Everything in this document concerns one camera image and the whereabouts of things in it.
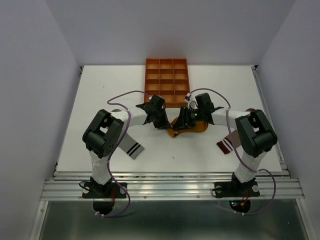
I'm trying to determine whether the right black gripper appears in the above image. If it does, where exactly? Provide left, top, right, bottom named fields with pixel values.
left=171, top=106, right=204, bottom=130

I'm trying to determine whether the mustard yellow sock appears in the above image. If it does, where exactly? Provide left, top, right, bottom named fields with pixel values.
left=167, top=121, right=209, bottom=138

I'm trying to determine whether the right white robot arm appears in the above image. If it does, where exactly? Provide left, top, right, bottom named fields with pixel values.
left=171, top=92, right=278, bottom=195

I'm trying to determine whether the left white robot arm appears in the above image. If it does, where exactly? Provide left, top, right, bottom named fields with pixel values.
left=82, top=95, right=171, bottom=197

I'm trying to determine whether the grey striped sock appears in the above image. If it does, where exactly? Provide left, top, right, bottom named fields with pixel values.
left=111, top=107, right=147, bottom=160

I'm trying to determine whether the orange compartment tray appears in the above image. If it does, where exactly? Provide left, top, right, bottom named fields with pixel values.
left=144, top=58, right=190, bottom=108

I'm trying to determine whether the taupe maroon-cuffed sock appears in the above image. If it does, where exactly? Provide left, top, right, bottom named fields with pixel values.
left=212, top=108, right=255, bottom=155

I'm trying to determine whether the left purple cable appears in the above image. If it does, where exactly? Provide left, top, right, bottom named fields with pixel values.
left=94, top=90, right=155, bottom=218

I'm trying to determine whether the purple cable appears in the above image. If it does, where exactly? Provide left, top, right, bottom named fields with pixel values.
left=184, top=87, right=277, bottom=217
left=94, top=90, right=155, bottom=218

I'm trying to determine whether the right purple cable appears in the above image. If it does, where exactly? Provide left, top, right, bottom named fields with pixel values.
left=184, top=87, right=277, bottom=217

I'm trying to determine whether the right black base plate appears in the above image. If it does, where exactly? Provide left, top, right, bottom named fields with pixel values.
left=211, top=181, right=260, bottom=199

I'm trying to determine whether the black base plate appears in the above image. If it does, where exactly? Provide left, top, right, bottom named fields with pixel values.
left=211, top=181, right=260, bottom=199
left=79, top=181, right=127, bottom=200

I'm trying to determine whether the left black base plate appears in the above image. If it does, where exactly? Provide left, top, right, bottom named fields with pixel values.
left=79, top=181, right=127, bottom=200

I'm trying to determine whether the aluminium rail frame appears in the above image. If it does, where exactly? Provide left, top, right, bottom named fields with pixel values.
left=37, top=65, right=309, bottom=240

